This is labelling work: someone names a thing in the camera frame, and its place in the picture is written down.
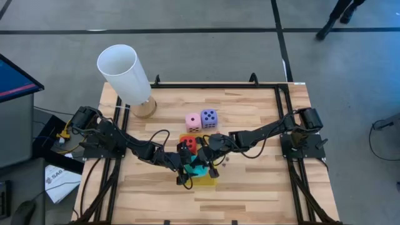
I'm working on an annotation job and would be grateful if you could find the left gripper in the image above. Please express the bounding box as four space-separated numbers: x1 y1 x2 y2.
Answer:
162 140 196 188

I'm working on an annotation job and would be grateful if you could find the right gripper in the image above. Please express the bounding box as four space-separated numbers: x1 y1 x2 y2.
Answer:
197 133 234 179

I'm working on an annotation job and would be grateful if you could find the large cyan foam die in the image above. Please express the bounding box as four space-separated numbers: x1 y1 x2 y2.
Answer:
184 155 209 178

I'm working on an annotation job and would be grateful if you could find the large red foam die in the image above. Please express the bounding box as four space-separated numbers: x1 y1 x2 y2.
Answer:
179 135 198 156

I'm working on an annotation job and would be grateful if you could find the yellow translucent plastic bin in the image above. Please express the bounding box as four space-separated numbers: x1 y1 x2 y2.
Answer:
178 133 219 188

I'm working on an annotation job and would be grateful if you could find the large pink foam die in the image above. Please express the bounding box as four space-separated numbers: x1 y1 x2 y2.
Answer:
185 112 203 133

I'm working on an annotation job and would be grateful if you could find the large purple foam die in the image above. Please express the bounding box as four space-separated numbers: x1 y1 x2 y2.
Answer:
200 108 219 129

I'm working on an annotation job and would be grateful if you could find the white shade wooden base lamp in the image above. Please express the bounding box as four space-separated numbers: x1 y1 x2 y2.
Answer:
96 44 158 119

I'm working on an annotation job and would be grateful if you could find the white printed paper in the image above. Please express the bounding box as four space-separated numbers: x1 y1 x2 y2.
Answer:
44 164 83 204

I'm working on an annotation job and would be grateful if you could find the black equipment base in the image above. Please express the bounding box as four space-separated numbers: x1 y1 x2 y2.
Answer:
40 114 85 174

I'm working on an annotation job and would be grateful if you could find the grey desk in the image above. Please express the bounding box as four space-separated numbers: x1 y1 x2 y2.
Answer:
0 157 46 225

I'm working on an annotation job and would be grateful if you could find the dark computer mouse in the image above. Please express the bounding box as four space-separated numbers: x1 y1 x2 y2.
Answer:
11 199 37 225

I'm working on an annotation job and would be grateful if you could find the person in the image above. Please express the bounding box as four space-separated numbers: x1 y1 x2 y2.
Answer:
314 0 366 41

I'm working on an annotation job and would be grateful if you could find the black keyboard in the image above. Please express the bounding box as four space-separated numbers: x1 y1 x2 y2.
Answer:
0 179 13 219

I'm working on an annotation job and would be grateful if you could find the grey metal stand leg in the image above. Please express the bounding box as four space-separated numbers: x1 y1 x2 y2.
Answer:
371 112 400 131

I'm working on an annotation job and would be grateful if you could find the computer monitor blue screen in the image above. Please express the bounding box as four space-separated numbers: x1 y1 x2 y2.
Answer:
0 52 45 104

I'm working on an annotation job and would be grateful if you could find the black aluminium table frame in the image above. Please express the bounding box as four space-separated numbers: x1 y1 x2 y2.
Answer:
74 73 341 225

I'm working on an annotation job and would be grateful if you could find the black power cable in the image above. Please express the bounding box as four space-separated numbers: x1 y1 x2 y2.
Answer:
79 157 104 219

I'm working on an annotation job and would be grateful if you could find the yellow cable connector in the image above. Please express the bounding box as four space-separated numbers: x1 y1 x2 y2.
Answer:
56 120 71 140

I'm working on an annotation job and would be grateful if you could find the black floor cable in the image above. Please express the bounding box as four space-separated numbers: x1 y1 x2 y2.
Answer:
367 119 400 163

